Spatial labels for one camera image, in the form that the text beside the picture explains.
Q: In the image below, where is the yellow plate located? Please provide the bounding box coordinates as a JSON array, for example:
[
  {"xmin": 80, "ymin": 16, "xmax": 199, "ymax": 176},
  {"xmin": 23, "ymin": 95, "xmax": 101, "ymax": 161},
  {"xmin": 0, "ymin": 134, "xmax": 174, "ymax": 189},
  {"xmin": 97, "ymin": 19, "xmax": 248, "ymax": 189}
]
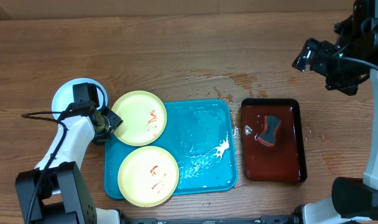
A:
[
  {"xmin": 112, "ymin": 90, "xmax": 167, "ymax": 146},
  {"xmin": 118, "ymin": 146, "xmax": 179, "ymax": 207}
]

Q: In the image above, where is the light blue plate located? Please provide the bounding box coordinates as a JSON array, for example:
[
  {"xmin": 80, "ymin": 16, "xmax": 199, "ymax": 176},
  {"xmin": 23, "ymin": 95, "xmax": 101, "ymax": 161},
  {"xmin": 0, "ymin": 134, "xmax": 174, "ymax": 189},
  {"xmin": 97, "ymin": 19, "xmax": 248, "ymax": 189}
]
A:
[{"xmin": 52, "ymin": 78, "xmax": 108, "ymax": 120}]

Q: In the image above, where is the orange sponge with dark scourer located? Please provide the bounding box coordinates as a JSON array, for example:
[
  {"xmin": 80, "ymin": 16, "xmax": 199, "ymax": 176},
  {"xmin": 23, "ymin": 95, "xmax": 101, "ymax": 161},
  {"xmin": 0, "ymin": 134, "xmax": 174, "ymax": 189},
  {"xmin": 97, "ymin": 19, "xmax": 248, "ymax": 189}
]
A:
[{"xmin": 257, "ymin": 115, "xmax": 281, "ymax": 147}]

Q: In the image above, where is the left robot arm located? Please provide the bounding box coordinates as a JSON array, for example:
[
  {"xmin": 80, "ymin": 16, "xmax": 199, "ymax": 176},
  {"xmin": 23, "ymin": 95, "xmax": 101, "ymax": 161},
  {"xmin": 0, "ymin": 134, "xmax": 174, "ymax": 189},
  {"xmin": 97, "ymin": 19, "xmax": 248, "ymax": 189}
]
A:
[{"xmin": 15, "ymin": 82, "xmax": 124, "ymax": 223}]

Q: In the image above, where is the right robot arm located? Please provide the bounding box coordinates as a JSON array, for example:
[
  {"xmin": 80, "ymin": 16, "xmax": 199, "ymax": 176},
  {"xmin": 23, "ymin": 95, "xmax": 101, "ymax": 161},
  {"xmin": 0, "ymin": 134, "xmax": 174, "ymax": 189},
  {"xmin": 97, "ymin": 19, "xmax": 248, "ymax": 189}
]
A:
[{"xmin": 292, "ymin": 0, "xmax": 378, "ymax": 224}]

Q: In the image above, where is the blue plastic tray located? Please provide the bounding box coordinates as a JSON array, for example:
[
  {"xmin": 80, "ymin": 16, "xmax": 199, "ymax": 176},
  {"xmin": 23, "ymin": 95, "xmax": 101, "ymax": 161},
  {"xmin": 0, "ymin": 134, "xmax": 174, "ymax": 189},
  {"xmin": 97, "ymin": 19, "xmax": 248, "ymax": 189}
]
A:
[{"xmin": 104, "ymin": 98, "xmax": 239, "ymax": 200}]

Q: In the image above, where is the dark red rectangular tray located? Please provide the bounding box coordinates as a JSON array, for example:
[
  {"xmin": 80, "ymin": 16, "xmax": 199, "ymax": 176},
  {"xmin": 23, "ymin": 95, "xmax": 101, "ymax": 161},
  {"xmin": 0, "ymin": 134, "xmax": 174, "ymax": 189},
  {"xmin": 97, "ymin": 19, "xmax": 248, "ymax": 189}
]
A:
[{"xmin": 241, "ymin": 98, "xmax": 308, "ymax": 182}]

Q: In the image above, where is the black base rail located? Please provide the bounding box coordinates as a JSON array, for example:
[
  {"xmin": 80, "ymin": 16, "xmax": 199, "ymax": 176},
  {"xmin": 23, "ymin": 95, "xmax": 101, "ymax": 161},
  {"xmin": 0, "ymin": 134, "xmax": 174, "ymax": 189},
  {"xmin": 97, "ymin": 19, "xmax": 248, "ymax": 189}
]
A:
[{"xmin": 121, "ymin": 215, "xmax": 301, "ymax": 224}]

